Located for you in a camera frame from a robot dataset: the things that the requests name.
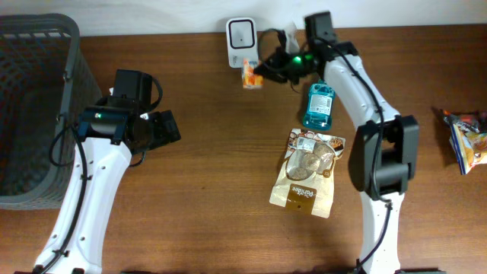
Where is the teal mouthwash bottle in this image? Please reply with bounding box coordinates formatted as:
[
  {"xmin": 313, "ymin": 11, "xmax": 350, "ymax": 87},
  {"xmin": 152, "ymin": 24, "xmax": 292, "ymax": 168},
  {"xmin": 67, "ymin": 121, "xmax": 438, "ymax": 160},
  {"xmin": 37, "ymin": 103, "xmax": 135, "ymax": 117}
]
[{"xmin": 302, "ymin": 80, "xmax": 336, "ymax": 131}]

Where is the orange snack packet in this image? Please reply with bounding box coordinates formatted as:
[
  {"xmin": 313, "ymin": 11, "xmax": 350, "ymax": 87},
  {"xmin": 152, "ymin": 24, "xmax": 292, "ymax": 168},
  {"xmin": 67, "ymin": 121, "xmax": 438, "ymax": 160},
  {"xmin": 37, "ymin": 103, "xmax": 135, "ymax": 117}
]
[{"xmin": 242, "ymin": 58, "xmax": 263, "ymax": 89}]

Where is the beige cookie pouch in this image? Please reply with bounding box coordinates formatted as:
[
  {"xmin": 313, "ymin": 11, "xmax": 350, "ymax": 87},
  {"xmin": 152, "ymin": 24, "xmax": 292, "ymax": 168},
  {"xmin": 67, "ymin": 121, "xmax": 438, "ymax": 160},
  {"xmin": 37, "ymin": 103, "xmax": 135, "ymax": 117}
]
[{"xmin": 269, "ymin": 129, "xmax": 345, "ymax": 218}]

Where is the dark red snack packet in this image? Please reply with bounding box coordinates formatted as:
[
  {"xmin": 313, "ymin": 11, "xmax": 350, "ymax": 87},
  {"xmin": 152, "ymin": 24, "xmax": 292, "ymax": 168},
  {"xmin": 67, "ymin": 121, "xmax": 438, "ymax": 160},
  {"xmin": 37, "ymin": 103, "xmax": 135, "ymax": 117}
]
[{"xmin": 441, "ymin": 110, "xmax": 486, "ymax": 133}]

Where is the yellow snack bag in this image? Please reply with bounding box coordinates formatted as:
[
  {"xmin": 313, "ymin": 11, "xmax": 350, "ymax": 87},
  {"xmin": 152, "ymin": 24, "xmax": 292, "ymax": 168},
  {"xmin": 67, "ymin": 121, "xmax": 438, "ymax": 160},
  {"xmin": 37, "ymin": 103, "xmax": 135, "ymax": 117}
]
[{"xmin": 450, "ymin": 124, "xmax": 486, "ymax": 175}]

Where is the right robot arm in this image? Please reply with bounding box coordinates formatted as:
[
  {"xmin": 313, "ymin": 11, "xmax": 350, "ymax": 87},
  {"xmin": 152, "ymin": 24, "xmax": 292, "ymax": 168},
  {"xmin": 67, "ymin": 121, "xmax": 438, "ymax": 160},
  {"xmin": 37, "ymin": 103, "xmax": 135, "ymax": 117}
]
[{"xmin": 256, "ymin": 11, "xmax": 419, "ymax": 273}]

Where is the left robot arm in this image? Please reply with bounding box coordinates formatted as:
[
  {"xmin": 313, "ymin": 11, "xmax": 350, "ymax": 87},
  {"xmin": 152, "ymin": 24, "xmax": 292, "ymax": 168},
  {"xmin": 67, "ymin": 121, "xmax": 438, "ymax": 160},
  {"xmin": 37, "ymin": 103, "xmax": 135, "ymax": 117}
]
[{"xmin": 33, "ymin": 69, "xmax": 181, "ymax": 273}]

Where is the white barcode scanner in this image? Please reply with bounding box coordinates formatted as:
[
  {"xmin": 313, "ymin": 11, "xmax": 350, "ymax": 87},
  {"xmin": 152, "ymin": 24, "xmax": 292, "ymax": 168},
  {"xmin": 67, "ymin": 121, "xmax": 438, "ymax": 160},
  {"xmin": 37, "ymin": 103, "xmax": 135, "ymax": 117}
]
[{"xmin": 226, "ymin": 18, "xmax": 258, "ymax": 69}]

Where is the grey plastic mesh basket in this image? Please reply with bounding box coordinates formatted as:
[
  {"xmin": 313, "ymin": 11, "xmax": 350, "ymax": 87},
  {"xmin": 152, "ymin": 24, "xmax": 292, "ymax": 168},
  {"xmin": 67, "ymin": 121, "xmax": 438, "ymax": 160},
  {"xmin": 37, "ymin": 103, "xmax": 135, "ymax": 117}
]
[{"xmin": 1, "ymin": 14, "xmax": 102, "ymax": 210}]

